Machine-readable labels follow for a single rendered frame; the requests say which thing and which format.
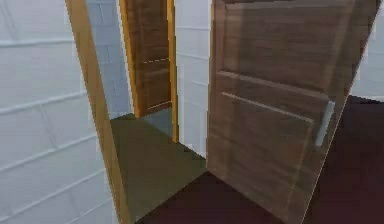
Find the brown wooden room door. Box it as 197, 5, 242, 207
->
205, 0, 383, 224
123, 0, 173, 119

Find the grey door handle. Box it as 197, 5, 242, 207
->
314, 99, 336, 148

